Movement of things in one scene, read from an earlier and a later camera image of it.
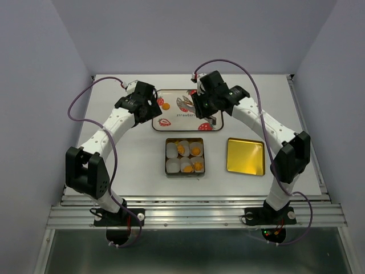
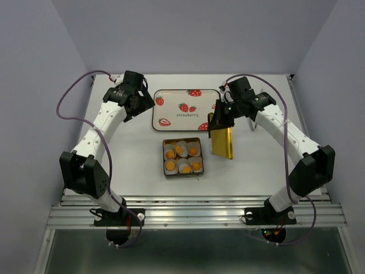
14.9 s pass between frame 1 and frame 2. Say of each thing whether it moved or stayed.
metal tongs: moved
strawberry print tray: stayed
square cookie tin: stayed
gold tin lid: moved
